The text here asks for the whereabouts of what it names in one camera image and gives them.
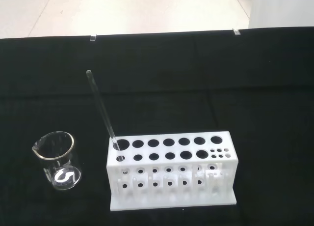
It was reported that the white test tube rack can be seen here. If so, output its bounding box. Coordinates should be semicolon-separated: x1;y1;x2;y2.
106;131;239;210

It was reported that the black bench cloth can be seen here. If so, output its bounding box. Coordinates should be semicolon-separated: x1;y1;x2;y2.
0;26;314;226

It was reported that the clear glass beaker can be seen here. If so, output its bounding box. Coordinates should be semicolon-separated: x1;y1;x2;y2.
31;131;82;191

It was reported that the pale board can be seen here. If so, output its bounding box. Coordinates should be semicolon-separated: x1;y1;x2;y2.
248;0;314;29

